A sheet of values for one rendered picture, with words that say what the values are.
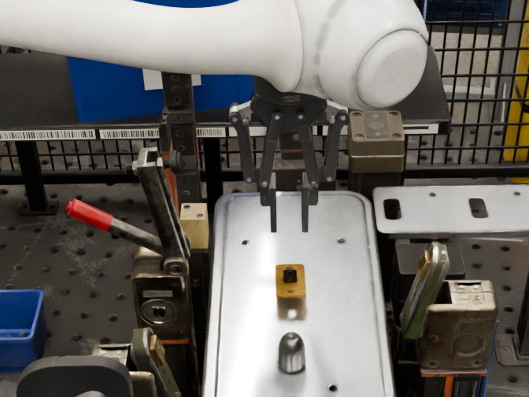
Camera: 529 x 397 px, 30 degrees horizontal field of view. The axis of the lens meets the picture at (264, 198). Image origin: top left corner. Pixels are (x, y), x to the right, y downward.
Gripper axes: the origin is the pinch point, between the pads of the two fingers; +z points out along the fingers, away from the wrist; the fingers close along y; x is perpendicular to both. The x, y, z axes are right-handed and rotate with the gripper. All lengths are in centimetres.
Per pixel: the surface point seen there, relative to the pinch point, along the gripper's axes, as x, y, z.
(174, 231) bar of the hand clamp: -1.7, -13.8, 2.7
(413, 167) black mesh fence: 55, 24, 38
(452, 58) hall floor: 216, 61, 114
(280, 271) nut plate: 2.3, -1.1, 13.3
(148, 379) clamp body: -20.1, -15.7, 7.8
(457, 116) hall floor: 180, 58, 114
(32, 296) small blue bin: 21, -41, 37
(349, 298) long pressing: -2.0, 7.5, 14.1
